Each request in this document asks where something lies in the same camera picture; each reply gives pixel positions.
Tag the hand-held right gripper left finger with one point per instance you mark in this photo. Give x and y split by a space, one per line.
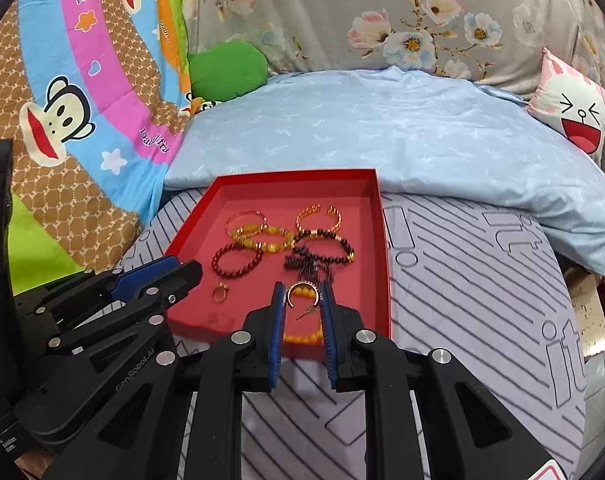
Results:
278 335

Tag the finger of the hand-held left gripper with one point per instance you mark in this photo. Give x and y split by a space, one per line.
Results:
177 280
147 275

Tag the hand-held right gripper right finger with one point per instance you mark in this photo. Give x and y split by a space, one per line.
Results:
329 335

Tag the red cardboard box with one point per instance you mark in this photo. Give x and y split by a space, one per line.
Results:
262 195

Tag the thin gold bangle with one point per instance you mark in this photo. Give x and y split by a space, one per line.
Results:
235 216

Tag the cartoon monkey blanket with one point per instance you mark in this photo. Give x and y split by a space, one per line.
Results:
82 85

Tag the green cushion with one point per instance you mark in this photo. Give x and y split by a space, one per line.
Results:
227 72

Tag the light blue pillow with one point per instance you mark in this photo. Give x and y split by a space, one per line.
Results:
382 125

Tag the pink bunny face cushion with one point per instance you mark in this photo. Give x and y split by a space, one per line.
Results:
572 110

